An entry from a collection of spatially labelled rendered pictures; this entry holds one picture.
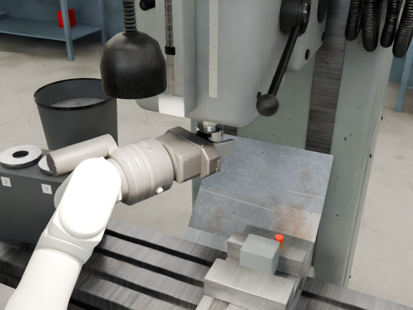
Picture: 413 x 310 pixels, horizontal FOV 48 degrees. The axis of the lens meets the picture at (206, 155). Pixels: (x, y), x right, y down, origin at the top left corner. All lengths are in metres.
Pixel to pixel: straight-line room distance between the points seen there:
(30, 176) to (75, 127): 1.64
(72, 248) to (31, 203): 0.47
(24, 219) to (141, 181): 0.50
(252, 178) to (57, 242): 0.67
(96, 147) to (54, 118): 2.00
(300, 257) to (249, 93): 0.38
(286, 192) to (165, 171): 0.53
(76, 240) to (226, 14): 0.34
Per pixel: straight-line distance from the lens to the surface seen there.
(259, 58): 0.63
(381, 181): 3.23
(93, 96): 3.04
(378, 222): 2.82
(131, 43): 0.50
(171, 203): 2.82
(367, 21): 0.85
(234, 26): 0.61
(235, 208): 1.19
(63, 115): 2.64
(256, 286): 0.83
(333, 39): 1.05
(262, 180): 1.18
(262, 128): 1.17
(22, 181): 1.05
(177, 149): 0.72
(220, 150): 0.76
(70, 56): 5.58
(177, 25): 0.60
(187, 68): 0.62
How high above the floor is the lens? 1.60
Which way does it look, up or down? 29 degrees down
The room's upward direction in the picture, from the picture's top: straight up
